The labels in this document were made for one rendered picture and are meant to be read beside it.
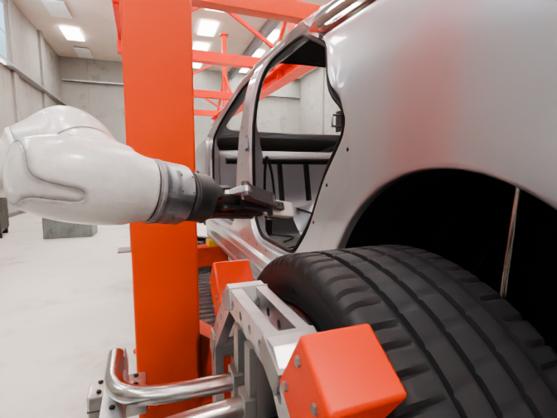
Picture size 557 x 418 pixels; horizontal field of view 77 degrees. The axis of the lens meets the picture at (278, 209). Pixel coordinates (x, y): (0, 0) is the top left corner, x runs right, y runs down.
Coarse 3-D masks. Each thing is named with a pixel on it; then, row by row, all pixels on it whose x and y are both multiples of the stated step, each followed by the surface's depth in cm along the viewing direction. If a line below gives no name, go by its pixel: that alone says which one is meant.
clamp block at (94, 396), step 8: (128, 376) 61; (136, 376) 61; (144, 376) 61; (96, 384) 59; (144, 384) 59; (88, 392) 57; (96, 392) 56; (88, 400) 55; (96, 400) 55; (88, 408) 55; (96, 408) 56; (128, 408) 57; (136, 408) 58; (144, 408) 58; (88, 416) 55; (96, 416) 56; (128, 416) 58
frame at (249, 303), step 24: (240, 288) 56; (264, 288) 56; (240, 312) 50; (264, 312) 53; (288, 312) 46; (216, 336) 68; (264, 336) 39; (288, 336) 40; (216, 360) 71; (264, 360) 39; (288, 360) 37
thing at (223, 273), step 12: (216, 264) 69; (228, 264) 69; (240, 264) 70; (216, 276) 67; (228, 276) 67; (240, 276) 68; (252, 276) 69; (216, 288) 66; (216, 300) 66; (216, 312) 67
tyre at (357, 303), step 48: (288, 288) 54; (336, 288) 42; (384, 288) 43; (432, 288) 44; (480, 288) 46; (384, 336) 36; (432, 336) 37; (480, 336) 39; (528, 336) 40; (432, 384) 33; (480, 384) 35; (528, 384) 36
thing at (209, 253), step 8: (208, 240) 292; (200, 248) 284; (208, 248) 286; (216, 248) 289; (200, 256) 285; (208, 256) 287; (216, 256) 290; (224, 256) 292; (200, 264) 285; (208, 264) 288
